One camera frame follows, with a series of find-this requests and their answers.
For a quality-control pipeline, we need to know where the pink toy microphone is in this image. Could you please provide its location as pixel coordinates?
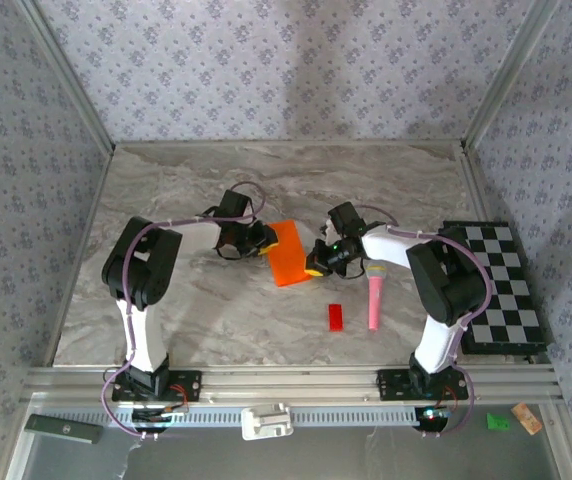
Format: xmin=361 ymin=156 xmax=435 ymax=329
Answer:
xmin=364 ymin=263 xmax=388 ymax=331

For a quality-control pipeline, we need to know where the white plastic holder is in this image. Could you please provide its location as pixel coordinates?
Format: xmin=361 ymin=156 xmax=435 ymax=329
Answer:
xmin=240 ymin=402 xmax=295 ymax=441

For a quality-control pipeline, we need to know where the black and white chessboard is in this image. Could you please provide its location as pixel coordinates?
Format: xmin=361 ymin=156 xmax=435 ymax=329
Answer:
xmin=438 ymin=220 xmax=550 ymax=357

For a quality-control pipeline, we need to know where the brown cardboard piece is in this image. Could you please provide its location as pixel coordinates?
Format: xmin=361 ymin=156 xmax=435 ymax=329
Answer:
xmin=510 ymin=402 xmax=544 ymax=436

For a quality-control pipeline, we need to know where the flat black rectangular device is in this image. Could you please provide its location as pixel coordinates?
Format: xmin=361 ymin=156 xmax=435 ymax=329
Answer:
xmin=24 ymin=413 xmax=103 ymax=445

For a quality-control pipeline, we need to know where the aluminium mounting rail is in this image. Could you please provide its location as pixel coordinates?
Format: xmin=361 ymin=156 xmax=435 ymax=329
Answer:
xmin=20 ymin=364 xmax=565 ymax=406

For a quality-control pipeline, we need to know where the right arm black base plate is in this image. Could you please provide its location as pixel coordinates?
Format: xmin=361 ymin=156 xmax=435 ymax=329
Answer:
xmin=376 ymin=368 xmax=469 ymax=403

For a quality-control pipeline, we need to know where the aluminium table side rail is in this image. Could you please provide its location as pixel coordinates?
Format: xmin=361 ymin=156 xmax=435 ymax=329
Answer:
xmin=458 ymin=141 xmax=495 ymax=226

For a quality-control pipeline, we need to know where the grey slotted cable duct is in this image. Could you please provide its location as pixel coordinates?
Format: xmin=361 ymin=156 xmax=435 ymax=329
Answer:
xmin=40 ymin=405 xmax=467 ymax=429

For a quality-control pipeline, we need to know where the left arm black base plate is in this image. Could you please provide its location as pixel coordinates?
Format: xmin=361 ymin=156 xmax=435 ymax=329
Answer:
xmin=111 ymin=369 xmax=203 ymax=404

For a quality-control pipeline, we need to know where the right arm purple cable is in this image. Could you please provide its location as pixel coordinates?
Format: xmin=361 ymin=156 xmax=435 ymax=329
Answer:
xmin=350 ymin=202 xmax=493 ymax=440

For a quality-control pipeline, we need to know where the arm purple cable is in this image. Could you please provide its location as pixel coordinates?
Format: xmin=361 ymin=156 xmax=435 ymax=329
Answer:
xmin=100 ymin=180 xmax=268 ymax=441
xmin=350 ymin=202 xmax=493 ymax=440

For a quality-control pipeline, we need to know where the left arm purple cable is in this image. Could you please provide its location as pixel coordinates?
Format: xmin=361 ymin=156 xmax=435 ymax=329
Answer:
xmin=100 ymin=180 xmax=268 ymax=441

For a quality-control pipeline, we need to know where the aluminium frame post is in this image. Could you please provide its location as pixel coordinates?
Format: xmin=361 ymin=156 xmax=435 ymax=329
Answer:
xmin=463 ymin=0 xmax=565 ymax=151
xmin=13 ymin=0 xmax=117 ymax=154

